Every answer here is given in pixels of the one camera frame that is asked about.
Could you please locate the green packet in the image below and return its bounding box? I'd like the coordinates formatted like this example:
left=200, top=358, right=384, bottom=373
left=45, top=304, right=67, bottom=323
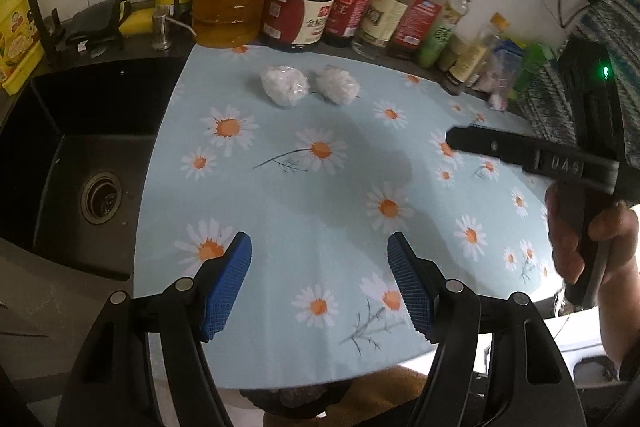
left=512, top=43, right=557, bottom=100

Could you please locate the person's right hand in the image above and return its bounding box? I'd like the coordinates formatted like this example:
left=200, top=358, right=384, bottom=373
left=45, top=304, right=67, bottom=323
left=545, top=181, right=640, bottom=288

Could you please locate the yellow box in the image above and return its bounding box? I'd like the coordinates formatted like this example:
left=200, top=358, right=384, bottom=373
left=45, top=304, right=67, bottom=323
left=0, top=0, right=46, bottom=95

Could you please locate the person's right forearm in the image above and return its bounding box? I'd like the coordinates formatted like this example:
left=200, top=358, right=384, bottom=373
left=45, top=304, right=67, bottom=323
left=597, top=257, right=640, bottom=370

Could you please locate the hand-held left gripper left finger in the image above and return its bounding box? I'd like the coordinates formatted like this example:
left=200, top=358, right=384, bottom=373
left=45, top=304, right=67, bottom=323
left=56, top=231, right=253, bottom=427

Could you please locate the crumpled white plastic bag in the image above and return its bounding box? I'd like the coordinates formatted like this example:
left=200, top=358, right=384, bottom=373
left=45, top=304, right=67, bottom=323
left=260, top=64, right=309, bottom=108
left=315, top=64, right=361, bottom=105

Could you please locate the clear bottle red blue label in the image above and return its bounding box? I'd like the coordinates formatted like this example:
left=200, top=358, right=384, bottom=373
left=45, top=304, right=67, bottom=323
left=387, top=0, right=461, bottom=60

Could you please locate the metal sink drain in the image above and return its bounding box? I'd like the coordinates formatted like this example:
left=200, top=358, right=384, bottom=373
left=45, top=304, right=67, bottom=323
left=80, top=172, right=123, bottom=225

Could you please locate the daisy print table mat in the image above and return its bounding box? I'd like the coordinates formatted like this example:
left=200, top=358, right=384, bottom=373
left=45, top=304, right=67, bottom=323
left=132, top=42, right=556, bottom=390

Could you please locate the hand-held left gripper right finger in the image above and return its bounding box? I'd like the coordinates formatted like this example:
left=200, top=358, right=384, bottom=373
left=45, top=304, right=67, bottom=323
left=386, top=231, right=588, bottom=427

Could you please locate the bottle with green label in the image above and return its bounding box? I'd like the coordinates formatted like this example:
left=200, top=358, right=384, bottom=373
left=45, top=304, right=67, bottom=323
left=415, top=0, right=477, bottom=68

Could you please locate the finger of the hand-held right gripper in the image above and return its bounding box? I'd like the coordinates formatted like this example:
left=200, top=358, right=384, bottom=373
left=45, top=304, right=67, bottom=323
left=445, top=125, right=538, bottom=168

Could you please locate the blue patterned cloth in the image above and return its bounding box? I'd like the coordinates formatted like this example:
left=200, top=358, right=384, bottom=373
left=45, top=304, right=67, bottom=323
left=517, top=0, right=640, bottom=148

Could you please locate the black faucet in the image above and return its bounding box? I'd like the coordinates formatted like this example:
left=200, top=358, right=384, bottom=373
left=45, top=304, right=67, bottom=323
left=14, top=0, right=66, bottom=68

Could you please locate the white rounded object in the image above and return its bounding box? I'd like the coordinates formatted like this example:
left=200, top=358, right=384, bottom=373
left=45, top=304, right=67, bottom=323
left=475, top=314, right=623, bottom=393

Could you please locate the metal soap dispenser pump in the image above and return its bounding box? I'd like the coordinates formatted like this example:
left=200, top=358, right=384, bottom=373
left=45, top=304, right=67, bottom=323
left=151, top=5, right=198, bottom=52

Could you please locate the blue white packet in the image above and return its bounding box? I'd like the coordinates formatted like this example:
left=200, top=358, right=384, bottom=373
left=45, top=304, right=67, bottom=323
left=480, top=38, right=525, bottom=110

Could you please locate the black and yellow glove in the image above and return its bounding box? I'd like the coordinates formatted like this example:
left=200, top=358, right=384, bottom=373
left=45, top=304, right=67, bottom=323
left=65, top=0, right=132, bottom=48

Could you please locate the yellow sponge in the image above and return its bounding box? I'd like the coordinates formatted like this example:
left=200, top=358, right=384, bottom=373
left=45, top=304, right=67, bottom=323
left=120, top=4, right=157, bottom=35

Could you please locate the small bottle yellow cap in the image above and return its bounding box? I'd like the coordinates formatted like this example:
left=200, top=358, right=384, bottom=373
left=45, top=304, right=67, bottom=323
left=440, top=13, right=511, bottom=96

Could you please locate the black sink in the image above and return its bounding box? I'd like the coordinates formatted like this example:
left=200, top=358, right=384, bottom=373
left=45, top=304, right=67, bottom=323
left=0, top=57, right=188, bottom=283

